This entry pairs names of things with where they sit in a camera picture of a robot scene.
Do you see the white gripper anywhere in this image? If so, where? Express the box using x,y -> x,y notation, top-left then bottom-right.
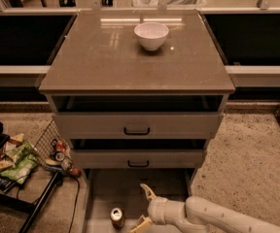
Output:
128,183 -> 186,233

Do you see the orange soda can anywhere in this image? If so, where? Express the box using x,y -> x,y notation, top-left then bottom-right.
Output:
110,208 -> 124,229

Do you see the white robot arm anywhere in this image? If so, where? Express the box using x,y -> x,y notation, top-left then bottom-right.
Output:
128,183 -> 280,233

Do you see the open bottom drawer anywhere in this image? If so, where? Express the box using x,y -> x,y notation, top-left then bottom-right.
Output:
83,169 -> 195,233

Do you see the red soda can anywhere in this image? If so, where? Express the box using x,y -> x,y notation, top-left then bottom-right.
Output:
54,141 -> 66,152

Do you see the grey drawer cabinet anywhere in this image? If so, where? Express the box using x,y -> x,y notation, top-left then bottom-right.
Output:
38,9 -> 236,233

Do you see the brown bottle in basket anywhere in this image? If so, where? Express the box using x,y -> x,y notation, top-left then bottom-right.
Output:
60,158 -> 81,178

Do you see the green snack bag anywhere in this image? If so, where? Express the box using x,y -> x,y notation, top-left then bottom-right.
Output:
0,141 -> 38,184

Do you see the dark snack packet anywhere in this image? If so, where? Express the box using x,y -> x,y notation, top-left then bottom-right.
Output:
0,176 -> 16,192

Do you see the white ceramic bowl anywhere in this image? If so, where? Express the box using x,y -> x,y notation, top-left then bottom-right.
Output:
134,22 -> 169,50

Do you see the middle drawer with black handle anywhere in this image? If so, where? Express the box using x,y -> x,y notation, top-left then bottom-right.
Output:
70,150 -> 204,169

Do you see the drawer with black handle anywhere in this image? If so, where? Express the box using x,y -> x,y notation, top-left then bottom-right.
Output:
52,113 -> 224,140
70,150 -> 204,169

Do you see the top drawer with black handle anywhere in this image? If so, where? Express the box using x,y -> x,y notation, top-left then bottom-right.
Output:
52,113 -> 224,140

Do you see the black cable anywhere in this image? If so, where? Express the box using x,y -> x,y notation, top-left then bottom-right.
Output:
67,176 -> 82,233

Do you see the wire mesh basket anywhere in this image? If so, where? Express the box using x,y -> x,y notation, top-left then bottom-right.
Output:
34,120 -> 67,173

